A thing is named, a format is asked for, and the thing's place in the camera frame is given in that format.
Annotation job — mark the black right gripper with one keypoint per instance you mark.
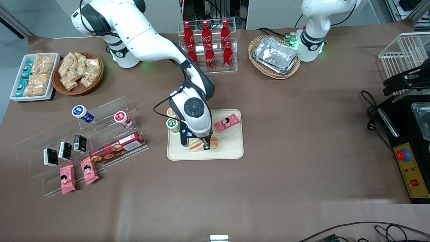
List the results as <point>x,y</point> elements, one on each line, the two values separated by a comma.
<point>205,141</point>

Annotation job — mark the sandwich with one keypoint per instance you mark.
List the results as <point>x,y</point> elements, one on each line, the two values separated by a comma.
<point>196,145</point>

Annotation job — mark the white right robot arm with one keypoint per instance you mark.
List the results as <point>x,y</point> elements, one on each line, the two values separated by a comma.
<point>141,30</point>

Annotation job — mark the beige plastic tray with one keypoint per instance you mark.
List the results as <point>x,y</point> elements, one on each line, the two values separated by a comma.
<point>228,148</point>

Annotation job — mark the aluminium foil tray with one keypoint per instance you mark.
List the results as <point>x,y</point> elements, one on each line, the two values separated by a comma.
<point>285,71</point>
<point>275,52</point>

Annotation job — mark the metal machine tray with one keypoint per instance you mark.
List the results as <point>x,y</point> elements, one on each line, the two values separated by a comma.
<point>423,117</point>

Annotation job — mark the pink snack packet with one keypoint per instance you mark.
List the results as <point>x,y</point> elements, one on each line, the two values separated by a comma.
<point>67,179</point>
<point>227,123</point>
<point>89,171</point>

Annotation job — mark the green lid gum bottle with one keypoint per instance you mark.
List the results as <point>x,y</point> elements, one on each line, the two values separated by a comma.
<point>172,125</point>

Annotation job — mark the orange lid gum bottle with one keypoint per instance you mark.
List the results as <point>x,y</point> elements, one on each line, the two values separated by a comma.
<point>170,112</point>

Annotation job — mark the clear acrylic bottle stand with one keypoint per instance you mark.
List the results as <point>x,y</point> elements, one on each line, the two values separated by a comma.
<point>231,69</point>

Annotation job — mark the red cola bottle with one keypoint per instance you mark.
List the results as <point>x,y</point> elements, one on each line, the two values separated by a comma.
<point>193,53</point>
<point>188,35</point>
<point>225,33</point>
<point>210,58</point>
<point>228,57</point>
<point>206,33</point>

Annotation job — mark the light wicker foil basket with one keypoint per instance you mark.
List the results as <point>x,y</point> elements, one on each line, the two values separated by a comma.
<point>258,72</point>

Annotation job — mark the red tartan shortbread box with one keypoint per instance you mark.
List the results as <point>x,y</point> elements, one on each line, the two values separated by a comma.
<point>117,148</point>

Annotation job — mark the red lid gum bottle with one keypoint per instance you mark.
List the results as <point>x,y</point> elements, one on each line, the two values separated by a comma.
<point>121,117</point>

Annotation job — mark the small white box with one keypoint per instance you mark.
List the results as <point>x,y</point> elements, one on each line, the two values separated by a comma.
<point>219,238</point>

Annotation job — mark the clear acrylic tiered snack stand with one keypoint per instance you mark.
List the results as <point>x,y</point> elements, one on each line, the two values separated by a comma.
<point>107,107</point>

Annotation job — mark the brown wicker cracker basket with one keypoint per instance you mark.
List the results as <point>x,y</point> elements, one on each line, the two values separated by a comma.
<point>97,84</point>

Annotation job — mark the black white snack box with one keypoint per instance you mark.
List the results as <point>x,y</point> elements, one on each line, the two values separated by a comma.
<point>65,151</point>
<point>80,144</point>
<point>50,157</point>

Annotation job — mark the blue lid gum bottle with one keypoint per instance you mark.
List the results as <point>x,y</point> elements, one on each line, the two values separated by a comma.
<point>80,111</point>

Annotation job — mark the black equipment rack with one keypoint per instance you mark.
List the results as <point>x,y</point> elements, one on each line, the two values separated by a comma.
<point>215,10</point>

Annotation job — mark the clear bag of crackers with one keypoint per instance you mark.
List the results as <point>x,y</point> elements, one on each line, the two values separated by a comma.
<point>64,69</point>
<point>71,84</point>
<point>90,74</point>
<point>76,59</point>

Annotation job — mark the white rectangular snack dish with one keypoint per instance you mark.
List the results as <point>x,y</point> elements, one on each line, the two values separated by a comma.
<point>56,67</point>

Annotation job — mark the black dish base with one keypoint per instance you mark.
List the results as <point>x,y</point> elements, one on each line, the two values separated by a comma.
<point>37,100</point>

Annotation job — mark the rice cracker pack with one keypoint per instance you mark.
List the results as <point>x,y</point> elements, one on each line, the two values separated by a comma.
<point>37,84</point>
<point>44,64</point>

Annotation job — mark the teal snack packet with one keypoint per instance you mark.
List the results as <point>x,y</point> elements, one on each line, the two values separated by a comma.
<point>22,88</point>
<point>27,70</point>

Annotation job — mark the black yellow sealing machine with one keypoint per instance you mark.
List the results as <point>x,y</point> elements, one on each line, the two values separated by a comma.
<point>408,178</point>

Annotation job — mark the aluminium frame shelf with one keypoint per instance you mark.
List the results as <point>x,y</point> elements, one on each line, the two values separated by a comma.
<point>406,8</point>

